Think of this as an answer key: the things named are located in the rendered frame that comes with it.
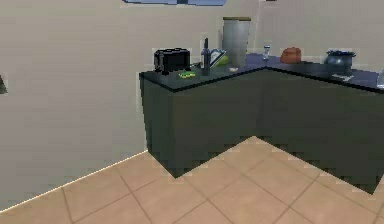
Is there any dark kitchen counter cabinet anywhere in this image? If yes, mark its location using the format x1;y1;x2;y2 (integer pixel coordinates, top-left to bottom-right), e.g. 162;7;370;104
138;53;384;195

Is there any brown bread loaf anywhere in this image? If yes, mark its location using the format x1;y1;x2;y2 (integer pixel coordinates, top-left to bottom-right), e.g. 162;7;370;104
279;46;303;65

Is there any black toaster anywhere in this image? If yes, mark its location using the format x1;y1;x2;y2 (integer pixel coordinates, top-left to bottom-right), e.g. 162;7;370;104
153;47;192;75

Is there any grey cylindrical canister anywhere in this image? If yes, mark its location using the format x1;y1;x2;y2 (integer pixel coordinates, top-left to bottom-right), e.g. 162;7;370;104
221;16;252;69

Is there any dark wine bottle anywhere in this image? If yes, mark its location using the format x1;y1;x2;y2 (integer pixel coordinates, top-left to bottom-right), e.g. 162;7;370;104
200;37;212;77

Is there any dark metal pot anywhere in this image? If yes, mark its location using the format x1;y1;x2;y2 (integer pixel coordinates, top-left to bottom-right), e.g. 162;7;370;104
323;49;357;75

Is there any green yellow sponge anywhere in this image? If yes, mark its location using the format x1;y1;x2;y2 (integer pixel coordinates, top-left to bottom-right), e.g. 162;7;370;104
177;70;197;80

